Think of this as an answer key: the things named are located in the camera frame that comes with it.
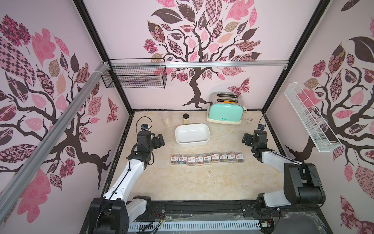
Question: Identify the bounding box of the paper clip box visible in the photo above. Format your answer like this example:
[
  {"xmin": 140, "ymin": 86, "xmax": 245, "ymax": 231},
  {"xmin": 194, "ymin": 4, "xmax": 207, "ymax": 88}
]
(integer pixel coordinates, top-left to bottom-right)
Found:
[
  {"xmin": 178, "ymin": 155, "xmax": 188, "ymax": 165},
  {"xmin": 219, "ymin": 152, "xmax": 228, "ymax": 163},
  {"xmin": 227, "ymin": 152, "xmax": 237, "ymax": 163},
  {"xmin": 170, "ymin": 154, "xmax": 179, "ymax": 165},
  {"xmin": 210, "ymin": 152, "xmax": 220, "ymax": 163},
  {"xmin": 195, "ymin": 155, "xmax": 204, "ymax": 165},
  {"xmin": 235, "ymin": 152, "xmax": 244, "ymax": 163},
  {"xmin": 187, "ymin": 155, "xmax": 195, "ymax": 166}
]

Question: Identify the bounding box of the paper clip box side-left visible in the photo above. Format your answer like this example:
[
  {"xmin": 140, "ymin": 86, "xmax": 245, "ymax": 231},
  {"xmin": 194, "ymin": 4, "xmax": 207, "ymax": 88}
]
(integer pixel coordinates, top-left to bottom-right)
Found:
[{"xmin": 203, "ymin": 154, "xmax": 212, "ymax": 164}]

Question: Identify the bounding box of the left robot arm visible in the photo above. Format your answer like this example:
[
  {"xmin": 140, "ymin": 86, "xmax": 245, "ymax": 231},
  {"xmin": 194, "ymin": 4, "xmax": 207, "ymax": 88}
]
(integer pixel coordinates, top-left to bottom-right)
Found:
[{"xmin": 87, "ymin": 122, "xmax": 165, "ymax": 234}]

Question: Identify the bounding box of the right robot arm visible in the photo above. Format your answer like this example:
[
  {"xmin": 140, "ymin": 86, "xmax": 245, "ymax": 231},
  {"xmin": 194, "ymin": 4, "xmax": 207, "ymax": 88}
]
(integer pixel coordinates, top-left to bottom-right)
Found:
[{"xmin": 242, "ymin": 124, "xmax": 326, "ymax": 212}]

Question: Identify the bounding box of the white plastic storage box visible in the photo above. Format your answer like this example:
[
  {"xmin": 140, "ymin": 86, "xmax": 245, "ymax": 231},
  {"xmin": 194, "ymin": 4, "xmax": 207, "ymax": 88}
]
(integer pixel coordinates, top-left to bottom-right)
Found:
[{"xmin": 175, "ymin": 123, "xmax": 211, "ymax": 147}]

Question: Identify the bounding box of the mint green toaster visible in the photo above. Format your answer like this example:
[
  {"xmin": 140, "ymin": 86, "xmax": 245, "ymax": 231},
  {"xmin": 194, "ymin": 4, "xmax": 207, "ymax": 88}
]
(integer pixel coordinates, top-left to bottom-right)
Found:
[{"xmin": 206, "ymin": 92, "xmax": 246, "ymax": 125}]

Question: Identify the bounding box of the black-lidded spice bottle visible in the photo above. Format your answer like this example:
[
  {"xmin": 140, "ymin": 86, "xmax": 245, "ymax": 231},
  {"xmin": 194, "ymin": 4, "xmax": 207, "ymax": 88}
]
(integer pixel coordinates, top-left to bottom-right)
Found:
[{"xmin": 183, "ymin": 113, "xmax": 190, "ymax": 125}]

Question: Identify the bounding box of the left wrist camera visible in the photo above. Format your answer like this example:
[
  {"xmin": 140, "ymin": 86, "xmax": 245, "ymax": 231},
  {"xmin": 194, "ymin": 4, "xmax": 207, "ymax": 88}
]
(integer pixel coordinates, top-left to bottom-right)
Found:
[{"xmin": 137, "ymin": 123, "xmax": 154, "ymax": 146}]

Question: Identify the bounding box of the white wire basket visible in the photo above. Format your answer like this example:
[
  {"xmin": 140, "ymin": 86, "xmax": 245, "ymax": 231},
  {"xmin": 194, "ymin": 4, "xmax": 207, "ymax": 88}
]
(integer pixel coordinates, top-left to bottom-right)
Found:
[{"xmin": 284, "ymin": 82, "xmax": 343, "ymax": 152}]

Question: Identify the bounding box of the black wire basket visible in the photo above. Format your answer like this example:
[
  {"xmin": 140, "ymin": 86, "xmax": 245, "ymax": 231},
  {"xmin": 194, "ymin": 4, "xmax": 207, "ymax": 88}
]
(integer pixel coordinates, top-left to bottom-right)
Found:
[{"xmin": 101, "ymin": 58, "xmax": 167, "ymax": 89}]

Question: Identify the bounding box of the white cable duct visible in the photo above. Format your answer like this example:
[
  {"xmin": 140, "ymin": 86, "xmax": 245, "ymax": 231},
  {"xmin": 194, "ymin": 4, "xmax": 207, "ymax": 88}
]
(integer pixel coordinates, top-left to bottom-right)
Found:
[{"xmin": 128, "ymin": 220, "xmax": 262, "ymax": 234}]

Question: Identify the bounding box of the aluminium rail back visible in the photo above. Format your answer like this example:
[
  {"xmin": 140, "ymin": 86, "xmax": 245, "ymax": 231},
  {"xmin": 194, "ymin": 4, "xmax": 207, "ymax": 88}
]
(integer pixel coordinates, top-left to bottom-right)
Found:
[{"xmin": 111, "ymin": 59, "xmax": 289, "ymax": 68}]

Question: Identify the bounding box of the aluminium rail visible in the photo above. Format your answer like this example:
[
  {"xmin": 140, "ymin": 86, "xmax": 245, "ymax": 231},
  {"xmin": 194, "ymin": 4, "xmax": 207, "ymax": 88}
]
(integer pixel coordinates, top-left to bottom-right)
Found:
[
  {"xmin": 111, "ymin": 59, "xmax": 289, "ymax": 68},
  {"xmin": 1, "ymin": 61, "xmax": 109, "ymax": 223}
]

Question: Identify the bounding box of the black base frame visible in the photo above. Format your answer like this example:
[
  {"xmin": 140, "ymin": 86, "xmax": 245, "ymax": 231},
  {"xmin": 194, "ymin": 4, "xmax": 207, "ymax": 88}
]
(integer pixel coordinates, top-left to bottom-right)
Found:
[{"xmin": 81, "ymin": 200, "xmax": 332, "ymax": 234}]

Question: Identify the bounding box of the aluminium rail left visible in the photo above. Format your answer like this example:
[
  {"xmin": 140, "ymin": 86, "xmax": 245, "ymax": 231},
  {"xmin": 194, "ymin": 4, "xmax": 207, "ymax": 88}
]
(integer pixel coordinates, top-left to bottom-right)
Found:
[{"xmin": 1, "ymin": 61, "xmax": 109, "ymax": 223}]

